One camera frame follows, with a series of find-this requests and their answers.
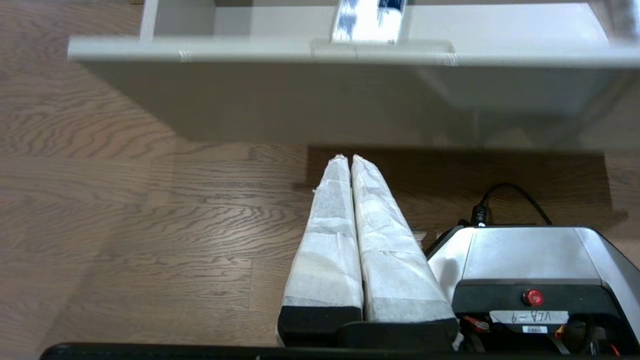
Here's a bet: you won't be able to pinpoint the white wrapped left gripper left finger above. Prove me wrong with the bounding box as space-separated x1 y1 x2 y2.
276 154 365 347

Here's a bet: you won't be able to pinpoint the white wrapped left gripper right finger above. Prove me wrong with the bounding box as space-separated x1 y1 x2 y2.
351 155 458 324

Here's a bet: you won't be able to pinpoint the glossy white cabinet drawer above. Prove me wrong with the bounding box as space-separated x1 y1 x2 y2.
67 0 640 152

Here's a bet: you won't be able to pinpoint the white slippers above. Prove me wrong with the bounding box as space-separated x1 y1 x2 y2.
592 0 640 48

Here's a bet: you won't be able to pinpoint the silver and black robot base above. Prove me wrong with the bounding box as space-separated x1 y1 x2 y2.
425 224 640 354

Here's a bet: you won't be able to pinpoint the white handwritten label strip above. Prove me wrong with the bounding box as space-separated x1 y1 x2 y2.
489 310 570 325

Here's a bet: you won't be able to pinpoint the white blue tissue pack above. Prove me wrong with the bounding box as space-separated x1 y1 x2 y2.
330 0 407 45

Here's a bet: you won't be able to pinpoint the black base power cable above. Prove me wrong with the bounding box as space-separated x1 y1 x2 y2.
469 182 554 227

